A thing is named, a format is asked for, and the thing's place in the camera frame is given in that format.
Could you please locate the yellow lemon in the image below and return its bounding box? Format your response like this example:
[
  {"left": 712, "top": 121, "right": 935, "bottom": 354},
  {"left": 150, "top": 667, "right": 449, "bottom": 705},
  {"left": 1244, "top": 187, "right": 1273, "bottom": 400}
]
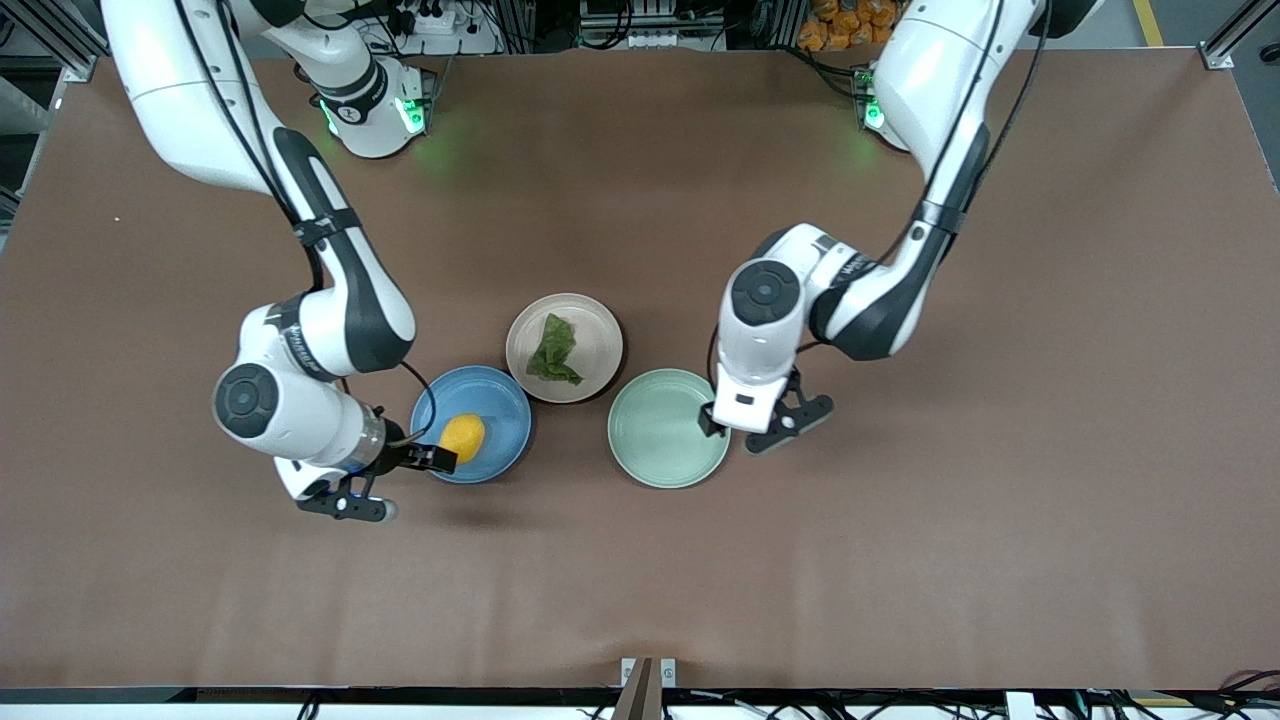
[{"left": 439, "top": 413, "right": 487, "bottom": 466}]

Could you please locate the green lettuce leaf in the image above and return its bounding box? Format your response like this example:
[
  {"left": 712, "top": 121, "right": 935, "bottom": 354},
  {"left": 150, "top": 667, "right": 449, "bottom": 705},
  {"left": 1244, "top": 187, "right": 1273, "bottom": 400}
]
[{"left": 526, "top": 313, "right": 584, "bottom": 387}]

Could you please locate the light green round plate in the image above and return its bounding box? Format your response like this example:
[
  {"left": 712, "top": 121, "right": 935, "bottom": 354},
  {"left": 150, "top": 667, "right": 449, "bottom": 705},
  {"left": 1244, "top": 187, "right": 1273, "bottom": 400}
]
[{"left": 607, "top": 368, "right": 732, "bottom": 490}]

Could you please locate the blue round plate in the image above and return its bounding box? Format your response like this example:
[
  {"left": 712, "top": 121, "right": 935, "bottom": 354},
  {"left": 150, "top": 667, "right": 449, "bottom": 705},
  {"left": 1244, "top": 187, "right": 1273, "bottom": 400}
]
[{"left": 409, "top": 365, "right": 533, "bottom": 485}]

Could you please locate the beige round plate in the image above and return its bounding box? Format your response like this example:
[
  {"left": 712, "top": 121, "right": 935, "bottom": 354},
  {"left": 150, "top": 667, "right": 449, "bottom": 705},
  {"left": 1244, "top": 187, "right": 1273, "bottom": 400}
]
[{"left": 505, "top": 292, "right": 625, "bottom": 405}]

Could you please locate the table cover sheet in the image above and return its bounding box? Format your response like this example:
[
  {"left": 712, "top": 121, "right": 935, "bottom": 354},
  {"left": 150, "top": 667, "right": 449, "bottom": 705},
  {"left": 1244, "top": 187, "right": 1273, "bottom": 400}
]
[{"left": 0, "top": 48, "right": 1280, "bottom": 691}]

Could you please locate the pile of orange fruits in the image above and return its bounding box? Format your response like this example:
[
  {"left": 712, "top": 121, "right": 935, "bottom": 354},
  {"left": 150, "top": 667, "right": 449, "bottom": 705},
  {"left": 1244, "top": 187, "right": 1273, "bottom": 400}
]
[{"left": 797, "top": 0, "right": 921, "bottom": 54}]

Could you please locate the white power strip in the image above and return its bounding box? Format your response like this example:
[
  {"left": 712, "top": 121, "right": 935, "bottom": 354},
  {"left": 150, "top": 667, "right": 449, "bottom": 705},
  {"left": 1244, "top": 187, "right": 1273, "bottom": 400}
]
[{"left": 398, "top": 4, "right": 471, "bottom": 37}]

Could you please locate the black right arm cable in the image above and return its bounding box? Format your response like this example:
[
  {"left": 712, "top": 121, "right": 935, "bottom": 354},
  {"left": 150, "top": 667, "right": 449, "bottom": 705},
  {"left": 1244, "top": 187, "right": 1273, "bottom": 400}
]
[{"left": 175, "top": 0, "right": 441, "bottom": 446}]

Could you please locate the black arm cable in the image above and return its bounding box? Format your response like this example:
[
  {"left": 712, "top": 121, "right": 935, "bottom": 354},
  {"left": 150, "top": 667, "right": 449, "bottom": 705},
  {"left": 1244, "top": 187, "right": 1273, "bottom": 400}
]
[
  {"left": 175, "top": 0, "right": 441, "bottom": 446},
  {"left": 880, "top": 0, "right": 1051, "bottom": 271}
]

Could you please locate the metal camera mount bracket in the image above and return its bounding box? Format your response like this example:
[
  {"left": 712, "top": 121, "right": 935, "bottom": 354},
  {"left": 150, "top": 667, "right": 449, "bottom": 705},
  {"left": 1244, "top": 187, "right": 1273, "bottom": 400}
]
[{"left": 620, "top": 657, "right": 677, "bottom": 720}]

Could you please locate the electronics rack with cables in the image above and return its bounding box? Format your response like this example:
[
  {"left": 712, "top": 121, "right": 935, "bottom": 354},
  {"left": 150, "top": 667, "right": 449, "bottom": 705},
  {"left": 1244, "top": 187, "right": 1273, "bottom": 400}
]
[{"left": 578, "top": 0, "right": 728, "bottom": 52}]

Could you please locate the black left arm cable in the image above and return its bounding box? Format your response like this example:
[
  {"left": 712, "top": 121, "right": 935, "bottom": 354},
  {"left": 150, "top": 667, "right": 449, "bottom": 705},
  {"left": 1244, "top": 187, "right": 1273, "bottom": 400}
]
[{"left": 880, "top": 0, "right": 1051, "bottom": 271}]

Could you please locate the black cable bundle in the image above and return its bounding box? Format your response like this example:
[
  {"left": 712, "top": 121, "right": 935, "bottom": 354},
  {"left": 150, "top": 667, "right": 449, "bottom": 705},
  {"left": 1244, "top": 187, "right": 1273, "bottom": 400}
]
[{"left": 1090, "top": 668, "right": 1280, "bottom": 720}]

